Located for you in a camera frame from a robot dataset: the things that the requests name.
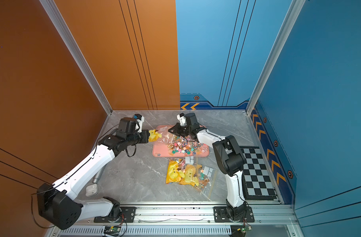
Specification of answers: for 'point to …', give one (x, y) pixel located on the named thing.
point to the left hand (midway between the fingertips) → (150, 131)
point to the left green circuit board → (113, 230)
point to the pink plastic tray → (170, 145)
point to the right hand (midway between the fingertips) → (169, 130)
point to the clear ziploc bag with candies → (162, 135)
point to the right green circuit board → (239, 230)
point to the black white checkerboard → (257, 182)
